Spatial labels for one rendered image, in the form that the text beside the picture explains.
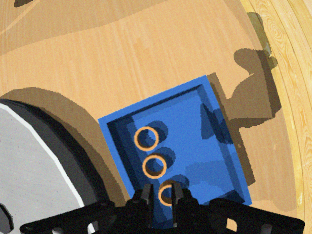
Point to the blue crate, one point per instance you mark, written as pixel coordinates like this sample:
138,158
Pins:
193,138

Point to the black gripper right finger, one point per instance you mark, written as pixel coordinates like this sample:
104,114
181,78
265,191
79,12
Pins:
250,220

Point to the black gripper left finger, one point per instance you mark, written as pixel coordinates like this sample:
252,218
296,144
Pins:
131,218

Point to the bronze bushing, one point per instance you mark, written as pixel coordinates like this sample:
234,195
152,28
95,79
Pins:
164,200
142,147
152,174

